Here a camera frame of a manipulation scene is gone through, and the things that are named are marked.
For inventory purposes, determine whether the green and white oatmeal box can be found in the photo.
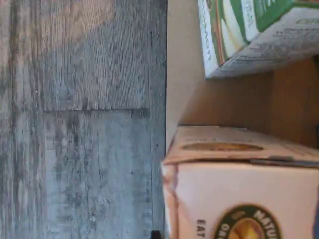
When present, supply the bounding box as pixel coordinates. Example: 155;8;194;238
197;0;319;80

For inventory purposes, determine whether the black metal shelf rack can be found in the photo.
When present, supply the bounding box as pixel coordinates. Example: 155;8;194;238
149;0;319;239

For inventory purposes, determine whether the blue and white oatmeal box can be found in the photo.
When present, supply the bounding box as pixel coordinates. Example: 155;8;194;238
161;125;319;239

